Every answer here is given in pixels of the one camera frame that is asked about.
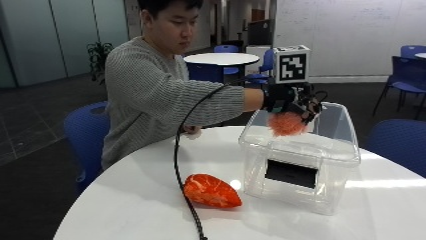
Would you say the blue chair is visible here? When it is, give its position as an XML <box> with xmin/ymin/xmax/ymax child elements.
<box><xmin>244</xmin><ymin>48</ymin><xmax>277</xmax><ymax>86</ymax></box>
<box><xmin>364</xmin><ymin>118</ymin><xmax>426</xmax><ymax>178</ymax></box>
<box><xmin>63</xmin><ymin>101</ymin><xmax>111</xmax><ymax>194</ymax></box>
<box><xmin>213</xmin><ymin>44</ymin><xmax>241</xmax><ymax>76</ymax></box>
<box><xmin>372</xmin><ymin>55</ymin><xmax>426</xmax><ymax>120</ymax></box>
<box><xmin>400</xmin><ymin>44</ymin><xmax>426</xmax><ymax>61</ymax></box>

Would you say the black cable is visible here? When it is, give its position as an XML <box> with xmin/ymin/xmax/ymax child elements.
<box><xmin>173</xmin><ymin>77</ymin><xmax>268</xmax><ymax>240</ymax></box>

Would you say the the person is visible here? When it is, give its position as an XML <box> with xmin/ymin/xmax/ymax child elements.
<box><xmin>100</xmin><ymin>0</ymin><xmax>267</xmax><ymax>171</ymax></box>

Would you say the fuzzy orange soft toy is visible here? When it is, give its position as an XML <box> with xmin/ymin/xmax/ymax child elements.
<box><xmin>267</xmin><ymin>111</ymin><xmax>311</xmax><ymax>137</ymax></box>

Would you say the black label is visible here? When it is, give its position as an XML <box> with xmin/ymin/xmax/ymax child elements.
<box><xmin>264</xmin><ymin>158</ymin><xmax>320</xmax><ymax>189</ymax></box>

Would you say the clear plastic storage box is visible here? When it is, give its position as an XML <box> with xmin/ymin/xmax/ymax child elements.
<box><xmin>237</xmin><ymin>101</ymin><xmax>363</xmax><ymax>216</ymax></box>

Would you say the dark cabinet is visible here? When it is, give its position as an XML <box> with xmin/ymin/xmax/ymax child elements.
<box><xmin>247</xmin><ymin>19</ymin><xmax>273</xmax><ymax>47</ymax></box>

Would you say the white marker cube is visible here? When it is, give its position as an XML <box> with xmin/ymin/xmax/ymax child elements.
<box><xmin>272</xmin><ymin>44</ymin><xmax>312</xmax><ymax>85</ymax></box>

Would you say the white round table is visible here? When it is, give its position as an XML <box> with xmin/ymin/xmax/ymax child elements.
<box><xmin>183</xmin><ymin>52</ymin><xmax>261</xmax><ymax>84</ymax></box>

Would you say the green potted plant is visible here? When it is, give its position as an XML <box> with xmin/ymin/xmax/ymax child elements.
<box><xmin>86</xmin><ymin>41</ymin><xmax>115</xmax><ymax>84</ymax></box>

